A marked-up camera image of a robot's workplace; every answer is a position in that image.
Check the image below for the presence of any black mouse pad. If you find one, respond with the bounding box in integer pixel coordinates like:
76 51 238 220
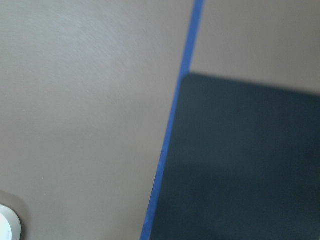
141 74 320 240

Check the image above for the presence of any white desk lamp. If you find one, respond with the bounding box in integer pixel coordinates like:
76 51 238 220
0 204 22 240

